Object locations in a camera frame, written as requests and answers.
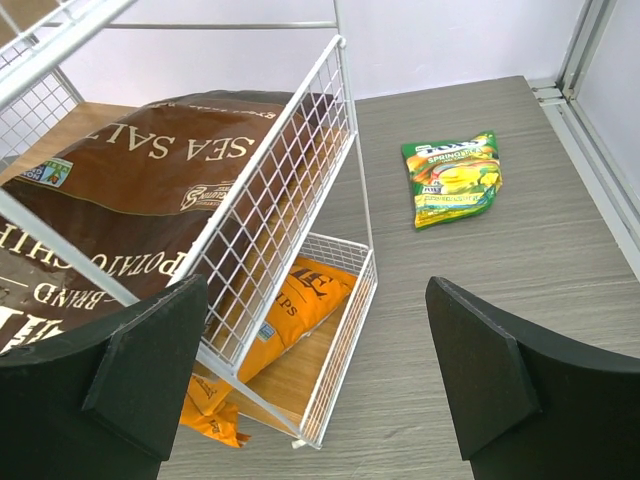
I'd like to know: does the orange honey dijon chips bag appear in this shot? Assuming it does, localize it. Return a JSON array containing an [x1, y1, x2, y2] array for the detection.
[[179, 256, 357, 448]]

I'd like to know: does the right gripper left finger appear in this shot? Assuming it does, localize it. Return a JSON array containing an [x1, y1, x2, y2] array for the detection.
[[1, 275, 207, 479]]

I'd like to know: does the aluminium side rail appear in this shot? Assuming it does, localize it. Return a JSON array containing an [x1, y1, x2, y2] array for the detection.
[[528, 79, 639, 275]]

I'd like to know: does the green yellow snack bag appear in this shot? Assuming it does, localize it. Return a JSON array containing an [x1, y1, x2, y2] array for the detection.
[[401, 130, 503, 230]]

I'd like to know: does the right aluminium frame post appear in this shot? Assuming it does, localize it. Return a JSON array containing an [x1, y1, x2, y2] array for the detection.
[[556, 0, 617, 101]]

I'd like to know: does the bottom wooden shelf board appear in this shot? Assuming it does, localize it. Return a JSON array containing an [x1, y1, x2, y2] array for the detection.
[[226, 297, 372, 449]]

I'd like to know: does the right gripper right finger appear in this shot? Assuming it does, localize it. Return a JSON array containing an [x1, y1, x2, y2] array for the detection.
[[425, 277, 639, 479]]

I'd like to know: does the brown Kettle sea salt bag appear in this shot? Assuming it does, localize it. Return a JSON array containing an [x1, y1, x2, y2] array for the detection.
[[1, 90, 338, 350]]

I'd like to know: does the white wire shelf rack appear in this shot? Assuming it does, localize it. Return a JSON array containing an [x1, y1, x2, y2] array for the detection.
[[1, 1, 378, 448]]

